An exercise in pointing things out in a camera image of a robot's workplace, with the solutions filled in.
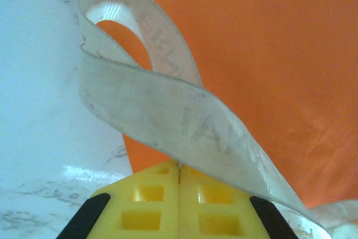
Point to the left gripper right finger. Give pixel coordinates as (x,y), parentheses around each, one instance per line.
(218,213)

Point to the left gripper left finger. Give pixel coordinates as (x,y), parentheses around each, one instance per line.
(140,205)

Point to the cream printed ribbon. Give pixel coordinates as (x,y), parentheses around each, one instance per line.
(140,102)

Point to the orange wrapping paper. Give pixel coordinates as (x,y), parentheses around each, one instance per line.
(265,54)

